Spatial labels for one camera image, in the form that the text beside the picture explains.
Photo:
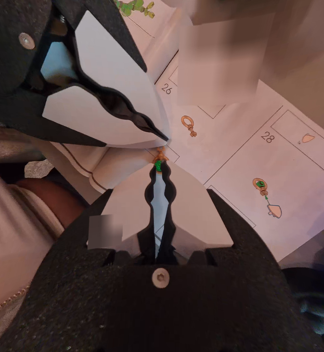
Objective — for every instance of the green toy stud piece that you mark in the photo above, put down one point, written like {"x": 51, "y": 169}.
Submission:
{"x": 158, "y": 165}

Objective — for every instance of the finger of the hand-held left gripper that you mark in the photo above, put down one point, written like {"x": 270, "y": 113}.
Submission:
{"x": 90, "y": 118}
{"x": 115, "y": 60}

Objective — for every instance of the person's leg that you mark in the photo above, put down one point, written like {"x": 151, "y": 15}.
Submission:
{"x": 54, "y": 200}

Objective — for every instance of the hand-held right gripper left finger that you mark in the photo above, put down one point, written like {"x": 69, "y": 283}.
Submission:
{"x": 129, "y": 198}

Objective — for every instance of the black mesh chair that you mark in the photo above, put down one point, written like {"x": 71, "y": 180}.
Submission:
{"x": 315, "y": 280}

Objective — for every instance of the person's pale shirt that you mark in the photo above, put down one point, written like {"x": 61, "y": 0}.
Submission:
{"x": 13, "y": 220}

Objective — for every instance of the building instruction booklet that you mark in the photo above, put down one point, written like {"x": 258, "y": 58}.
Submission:
{"x": 233, "y": 165}

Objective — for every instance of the person's grey zip hoodie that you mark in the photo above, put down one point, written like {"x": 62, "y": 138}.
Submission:
{"x": 13, "y": 143}

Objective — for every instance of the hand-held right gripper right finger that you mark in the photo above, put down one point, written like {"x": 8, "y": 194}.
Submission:
{"x": 200, "y": 220}

